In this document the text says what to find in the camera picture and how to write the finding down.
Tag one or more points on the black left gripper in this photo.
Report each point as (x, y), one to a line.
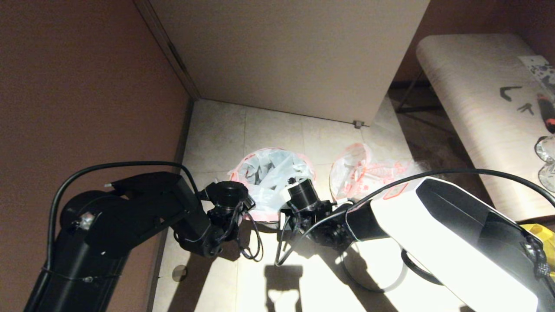
(225, 223)

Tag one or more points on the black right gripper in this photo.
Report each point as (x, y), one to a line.
(325, 225)

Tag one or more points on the red-printed plastic bag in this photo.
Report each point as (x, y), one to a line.
(368, 173)

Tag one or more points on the white trash bag red trim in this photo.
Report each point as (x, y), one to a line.
(273, 173)

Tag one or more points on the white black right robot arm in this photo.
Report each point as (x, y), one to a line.
(446, 238)

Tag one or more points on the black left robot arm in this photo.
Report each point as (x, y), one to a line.
(130, 221)

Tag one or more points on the clear plastic bag dark contents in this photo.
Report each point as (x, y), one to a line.
(438, 160)

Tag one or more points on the yellow plastic bag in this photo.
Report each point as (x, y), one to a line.
(544, 238)

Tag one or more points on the small round grey floor disc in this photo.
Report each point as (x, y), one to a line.
(179, 273)

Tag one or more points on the small metal door stop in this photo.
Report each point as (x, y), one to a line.
(358, 124)

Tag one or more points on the white door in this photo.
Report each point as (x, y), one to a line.
(286, 52)

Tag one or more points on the light wood-grain table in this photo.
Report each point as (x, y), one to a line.
(468, 86)

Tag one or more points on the clear shiny glass item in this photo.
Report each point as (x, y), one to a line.
(547, 149)
(549, 178)

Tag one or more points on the small black hex key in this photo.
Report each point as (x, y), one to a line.
(527, 108)

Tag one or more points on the white patterned paper sheet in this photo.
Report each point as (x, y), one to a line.
(542, 68)

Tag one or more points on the black cylindrical left wrist camera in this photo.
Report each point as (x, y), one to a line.
(227, 194)

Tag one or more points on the black cylindrical wrist camera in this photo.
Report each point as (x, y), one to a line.
(302, 194)
(227, 194)

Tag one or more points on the black cylindrical right wrist camera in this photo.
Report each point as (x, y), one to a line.
(302, 194)

